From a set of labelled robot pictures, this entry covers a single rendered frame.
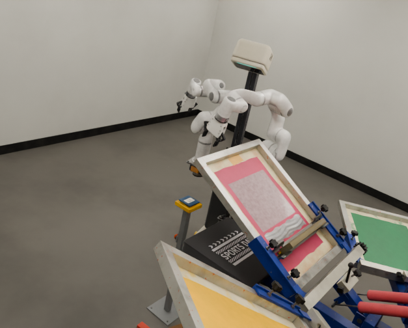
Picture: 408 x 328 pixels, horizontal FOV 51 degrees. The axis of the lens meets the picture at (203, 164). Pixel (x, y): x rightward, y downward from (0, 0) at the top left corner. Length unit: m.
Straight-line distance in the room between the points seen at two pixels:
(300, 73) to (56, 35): 3.30
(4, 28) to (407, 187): 5.07
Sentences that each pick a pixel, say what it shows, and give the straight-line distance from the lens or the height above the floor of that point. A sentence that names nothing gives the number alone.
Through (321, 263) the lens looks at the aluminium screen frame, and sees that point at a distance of 2.28.
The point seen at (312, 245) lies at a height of 1.15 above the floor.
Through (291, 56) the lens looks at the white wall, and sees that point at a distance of 6.39.
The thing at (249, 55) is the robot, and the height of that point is 1.96.
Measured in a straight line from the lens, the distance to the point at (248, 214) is 2.15.
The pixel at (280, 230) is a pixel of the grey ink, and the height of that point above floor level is 1.23.
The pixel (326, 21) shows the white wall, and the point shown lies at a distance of 6.18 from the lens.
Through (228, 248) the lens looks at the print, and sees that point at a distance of 2.48.
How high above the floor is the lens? 2.37
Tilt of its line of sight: 25 degrees down
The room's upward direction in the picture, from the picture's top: 12 degrees clockwise
